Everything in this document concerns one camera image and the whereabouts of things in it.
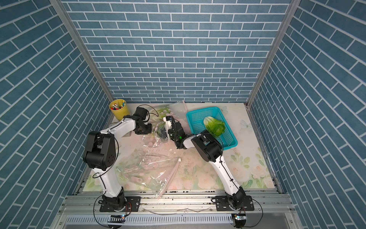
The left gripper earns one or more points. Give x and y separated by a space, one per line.
149 130

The chinese cabbage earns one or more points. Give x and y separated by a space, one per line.
214 126
160 131
162 110

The zip-top bag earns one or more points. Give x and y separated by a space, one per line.
147 172
178 110
152 145

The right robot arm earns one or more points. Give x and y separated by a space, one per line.
210 151

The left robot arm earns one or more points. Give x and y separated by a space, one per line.
102 150

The yellow pen cup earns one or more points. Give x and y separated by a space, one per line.
119 109

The teal plastic basket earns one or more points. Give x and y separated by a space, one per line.
196 123

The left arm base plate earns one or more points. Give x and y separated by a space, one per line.
125 204

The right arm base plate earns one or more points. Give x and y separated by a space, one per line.
223 203

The white vented cable duct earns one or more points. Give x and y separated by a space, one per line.
151 219

